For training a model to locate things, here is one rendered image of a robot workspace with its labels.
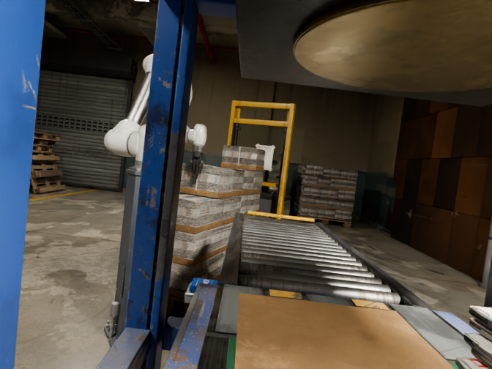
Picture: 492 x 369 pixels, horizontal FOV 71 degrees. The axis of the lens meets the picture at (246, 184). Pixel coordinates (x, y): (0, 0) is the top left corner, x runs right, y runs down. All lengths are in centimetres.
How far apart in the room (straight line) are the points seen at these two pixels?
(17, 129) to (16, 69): 4
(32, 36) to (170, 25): 58
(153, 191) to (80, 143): 959
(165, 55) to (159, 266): 47
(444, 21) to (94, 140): 996
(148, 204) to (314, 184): 713
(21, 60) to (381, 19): 36
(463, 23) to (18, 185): 46
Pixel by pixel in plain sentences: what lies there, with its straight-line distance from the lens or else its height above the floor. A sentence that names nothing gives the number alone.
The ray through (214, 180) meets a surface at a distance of 263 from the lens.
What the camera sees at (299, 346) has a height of 80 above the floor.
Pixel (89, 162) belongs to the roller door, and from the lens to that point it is 1026.
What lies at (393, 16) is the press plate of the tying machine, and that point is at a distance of 46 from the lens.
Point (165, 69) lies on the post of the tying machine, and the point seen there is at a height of 129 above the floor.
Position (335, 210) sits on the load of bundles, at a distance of 805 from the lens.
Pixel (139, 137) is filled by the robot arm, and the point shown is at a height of 119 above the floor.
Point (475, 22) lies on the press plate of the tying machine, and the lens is 48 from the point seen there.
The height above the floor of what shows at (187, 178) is 95.
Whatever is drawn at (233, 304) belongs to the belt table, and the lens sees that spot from 80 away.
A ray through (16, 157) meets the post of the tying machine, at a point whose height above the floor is 109.
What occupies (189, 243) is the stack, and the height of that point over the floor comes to 53.
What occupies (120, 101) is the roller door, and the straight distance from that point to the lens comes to 1010.
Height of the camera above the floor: 110
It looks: 3 degrees down
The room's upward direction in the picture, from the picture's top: 7 degrees clockwise
